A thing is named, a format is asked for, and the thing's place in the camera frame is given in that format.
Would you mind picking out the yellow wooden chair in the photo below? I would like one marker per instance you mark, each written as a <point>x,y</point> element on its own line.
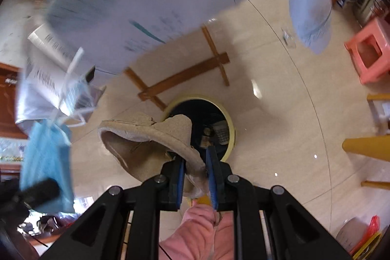
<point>365,145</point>

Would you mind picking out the torn brown cardboard piece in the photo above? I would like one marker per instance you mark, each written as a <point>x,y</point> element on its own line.
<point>146,141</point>

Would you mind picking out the wooden table frame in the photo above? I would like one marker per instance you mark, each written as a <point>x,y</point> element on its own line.
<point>182,77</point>

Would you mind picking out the brown paper roll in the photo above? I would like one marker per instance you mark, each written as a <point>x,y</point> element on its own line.
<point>350,234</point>

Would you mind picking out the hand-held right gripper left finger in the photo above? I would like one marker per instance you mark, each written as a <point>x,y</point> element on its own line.
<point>179,183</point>

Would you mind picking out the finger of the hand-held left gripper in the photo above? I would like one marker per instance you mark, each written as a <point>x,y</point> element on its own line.
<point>42,190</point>

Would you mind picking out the orange plastic bag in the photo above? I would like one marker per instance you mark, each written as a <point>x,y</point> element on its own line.
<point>373,225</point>

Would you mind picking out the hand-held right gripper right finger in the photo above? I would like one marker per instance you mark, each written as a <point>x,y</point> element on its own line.
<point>212,177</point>

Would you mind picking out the blue face mask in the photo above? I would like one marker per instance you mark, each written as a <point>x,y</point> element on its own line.
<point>45,156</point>

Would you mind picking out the yellow patterned slipper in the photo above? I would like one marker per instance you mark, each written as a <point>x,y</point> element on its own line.
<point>204,201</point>

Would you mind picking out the yellow-rimmed bin with black liner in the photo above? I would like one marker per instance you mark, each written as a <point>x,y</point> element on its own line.
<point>198,113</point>

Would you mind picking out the brown wooden door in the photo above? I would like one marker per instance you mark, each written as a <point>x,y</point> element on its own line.
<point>9,101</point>

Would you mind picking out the pink plastic stool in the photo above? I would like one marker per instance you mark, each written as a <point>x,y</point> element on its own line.
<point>379,72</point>

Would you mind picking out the person's pink trousers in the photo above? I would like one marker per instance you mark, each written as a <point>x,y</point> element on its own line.
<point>195,232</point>

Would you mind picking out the silver printed packet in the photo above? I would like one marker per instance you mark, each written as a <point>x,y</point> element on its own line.
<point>36,86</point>

